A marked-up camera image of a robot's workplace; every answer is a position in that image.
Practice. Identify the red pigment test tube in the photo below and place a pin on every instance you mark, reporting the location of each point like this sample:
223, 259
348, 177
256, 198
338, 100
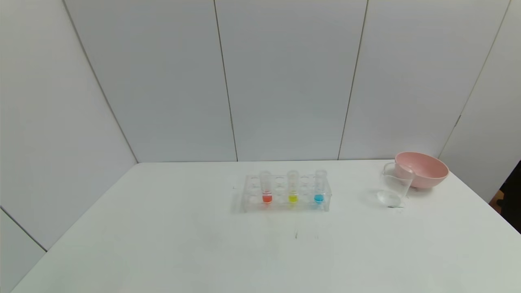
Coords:
266, 191

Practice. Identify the blue pigment test tube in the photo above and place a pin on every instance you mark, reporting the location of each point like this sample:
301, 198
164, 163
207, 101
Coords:
319, 191

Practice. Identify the yellow pigment test tube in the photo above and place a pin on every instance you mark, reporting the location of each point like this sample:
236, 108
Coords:
293, 191

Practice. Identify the clear acrylic test tube rack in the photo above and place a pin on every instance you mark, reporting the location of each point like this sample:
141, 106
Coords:
281, 205

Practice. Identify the clear glass beaker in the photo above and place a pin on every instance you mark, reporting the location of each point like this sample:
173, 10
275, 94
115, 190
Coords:
392, 191

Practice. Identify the pink plastic bowl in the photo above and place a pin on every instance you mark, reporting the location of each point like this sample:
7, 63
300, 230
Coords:
427, 173

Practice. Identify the black bulky background object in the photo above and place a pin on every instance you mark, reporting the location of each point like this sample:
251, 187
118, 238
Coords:
513, 199

